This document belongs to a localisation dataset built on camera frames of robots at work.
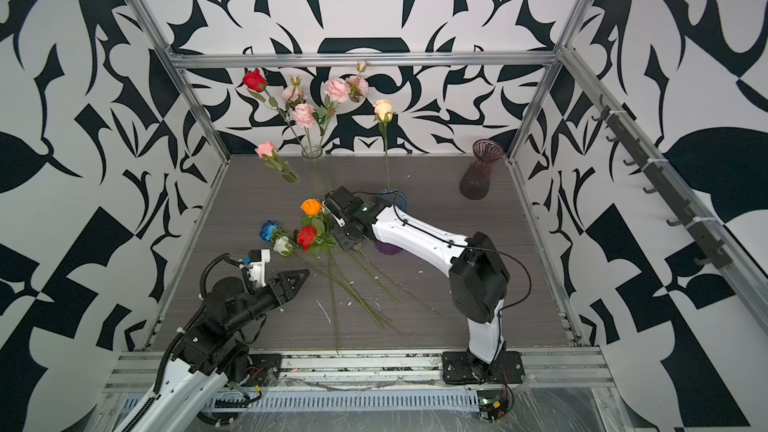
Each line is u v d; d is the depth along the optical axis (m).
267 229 0.94
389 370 0.76
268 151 0.89
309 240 0.92
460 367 0.74
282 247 0.92
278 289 0.68
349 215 0.63
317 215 1.01
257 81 0.81
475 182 1.02
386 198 0.61
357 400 0.71
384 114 0.73
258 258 0.72
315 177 1.01
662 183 0.55
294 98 0.89
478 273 0.46
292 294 0.68
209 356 0.56
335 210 0.66
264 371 0.74
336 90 0.83
